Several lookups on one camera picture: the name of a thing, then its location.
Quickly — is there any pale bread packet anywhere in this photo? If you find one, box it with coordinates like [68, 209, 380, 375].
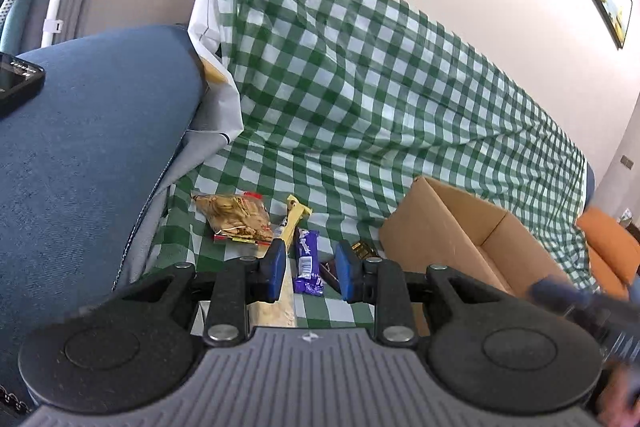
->
[249, 252, 298, 331]

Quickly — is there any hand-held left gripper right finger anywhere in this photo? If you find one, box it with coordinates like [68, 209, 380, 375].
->
[334, 239, 516, 349]

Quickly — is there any gold wrapped candy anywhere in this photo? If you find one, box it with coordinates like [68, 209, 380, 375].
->
[350, 241, 381, 261]

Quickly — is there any peanut snack bag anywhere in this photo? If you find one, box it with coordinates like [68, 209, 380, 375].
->
[191, 190, 275, 245]

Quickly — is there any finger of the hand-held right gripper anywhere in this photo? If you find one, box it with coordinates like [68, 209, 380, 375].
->
[529, 276, 576, 308]

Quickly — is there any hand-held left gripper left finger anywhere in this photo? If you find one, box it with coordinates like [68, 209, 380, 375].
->
[112, 239, 288, 348]

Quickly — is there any cardboard box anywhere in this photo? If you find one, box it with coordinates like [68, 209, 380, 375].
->
[378, 176, 601, 338]

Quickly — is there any orange cushion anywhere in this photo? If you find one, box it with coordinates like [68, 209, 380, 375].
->
[575, 206, 640, 288]

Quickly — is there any purple candy bar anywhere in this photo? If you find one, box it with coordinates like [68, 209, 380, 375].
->
[292, 227, 325, 297]

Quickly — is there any green checkered cloth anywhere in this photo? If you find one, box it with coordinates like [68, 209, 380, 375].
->
[150, 0, 598, 338]

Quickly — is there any yellow wafer bar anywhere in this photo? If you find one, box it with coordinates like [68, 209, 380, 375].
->
[257, 194, 313, 254]

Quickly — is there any dark chocolate packet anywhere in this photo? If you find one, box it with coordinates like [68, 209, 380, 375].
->
[320, 259, 344, 289]

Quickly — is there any black phone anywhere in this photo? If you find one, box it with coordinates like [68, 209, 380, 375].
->
[0, 52, 47, 118]

